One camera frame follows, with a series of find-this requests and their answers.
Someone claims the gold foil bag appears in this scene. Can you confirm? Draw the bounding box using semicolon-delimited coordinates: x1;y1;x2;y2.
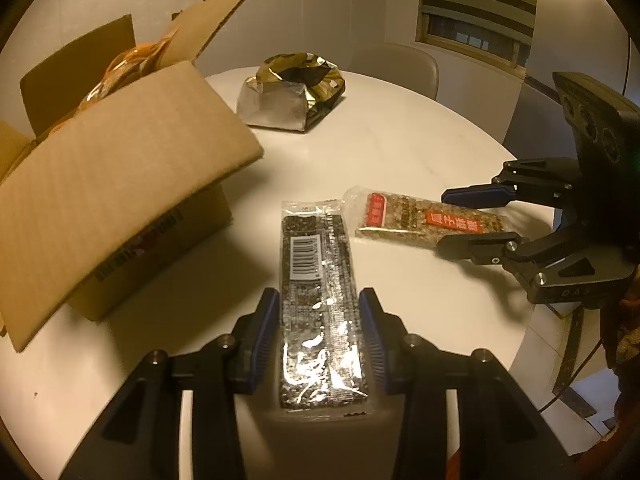
235;52;347;134

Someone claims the grey chair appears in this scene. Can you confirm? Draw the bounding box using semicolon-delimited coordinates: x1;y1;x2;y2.
349;43;441;102

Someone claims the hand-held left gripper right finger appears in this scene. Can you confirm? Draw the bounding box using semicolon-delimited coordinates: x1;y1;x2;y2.
359;287;571;480

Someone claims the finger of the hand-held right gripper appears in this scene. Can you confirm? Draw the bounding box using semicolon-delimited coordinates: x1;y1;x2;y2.
435;219;636;306
442;158;584;209

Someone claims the brown cardboard box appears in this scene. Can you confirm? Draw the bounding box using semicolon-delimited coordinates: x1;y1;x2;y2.
0;0;266;354

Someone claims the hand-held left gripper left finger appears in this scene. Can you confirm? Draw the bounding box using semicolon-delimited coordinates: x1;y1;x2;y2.
60;287;280;480

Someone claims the nut bar packet red label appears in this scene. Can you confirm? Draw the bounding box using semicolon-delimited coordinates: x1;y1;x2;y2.
343;185;521;251

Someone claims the orange plastic wrapper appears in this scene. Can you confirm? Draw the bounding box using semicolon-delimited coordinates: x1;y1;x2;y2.
77;34;174;112

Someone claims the black sesame bar packet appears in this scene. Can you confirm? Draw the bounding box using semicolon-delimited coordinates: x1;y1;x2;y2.
278;199;373;417

